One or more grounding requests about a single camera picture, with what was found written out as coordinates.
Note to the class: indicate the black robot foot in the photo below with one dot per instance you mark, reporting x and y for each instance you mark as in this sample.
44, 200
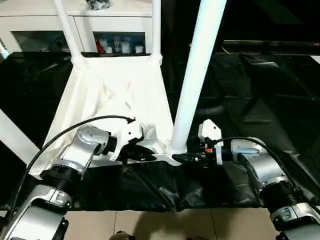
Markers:
198, 237
122, 236

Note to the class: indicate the long black bar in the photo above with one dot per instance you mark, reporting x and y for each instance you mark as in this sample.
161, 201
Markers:
275, 46

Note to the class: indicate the black right robot foot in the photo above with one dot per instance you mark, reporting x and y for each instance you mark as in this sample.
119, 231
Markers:
198, 237

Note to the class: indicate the small white jar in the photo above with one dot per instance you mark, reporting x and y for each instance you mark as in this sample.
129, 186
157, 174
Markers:
125, 47
139, 49

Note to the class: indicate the white cabinet with glass doors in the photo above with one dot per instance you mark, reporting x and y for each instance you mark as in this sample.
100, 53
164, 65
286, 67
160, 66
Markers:
40, 22

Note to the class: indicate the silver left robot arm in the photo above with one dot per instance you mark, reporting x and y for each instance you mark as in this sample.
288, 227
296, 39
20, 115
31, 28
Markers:
85, 145

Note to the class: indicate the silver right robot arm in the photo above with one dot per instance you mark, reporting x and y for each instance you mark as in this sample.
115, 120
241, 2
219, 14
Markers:
260, 167

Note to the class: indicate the blue object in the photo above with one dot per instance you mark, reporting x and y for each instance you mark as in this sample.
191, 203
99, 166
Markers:
3, 50

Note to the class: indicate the grey metal clutter object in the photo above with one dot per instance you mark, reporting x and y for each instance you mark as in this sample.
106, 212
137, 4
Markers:
98, 4

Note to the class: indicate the small red bottle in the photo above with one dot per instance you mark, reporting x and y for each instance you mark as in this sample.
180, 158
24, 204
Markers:
99, 47

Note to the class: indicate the white plastic table leg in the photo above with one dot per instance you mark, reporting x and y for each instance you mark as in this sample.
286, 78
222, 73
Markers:
15, 135
67, 30
156, 25
200, 60

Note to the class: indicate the white plastic table top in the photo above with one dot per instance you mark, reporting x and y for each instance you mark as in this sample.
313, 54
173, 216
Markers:
115, 85

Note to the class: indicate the glossy black mat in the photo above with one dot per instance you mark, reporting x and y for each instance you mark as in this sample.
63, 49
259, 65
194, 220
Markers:
260, 110

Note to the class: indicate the black left robot foot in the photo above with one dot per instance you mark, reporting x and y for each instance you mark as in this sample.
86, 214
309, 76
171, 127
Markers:
122, 236

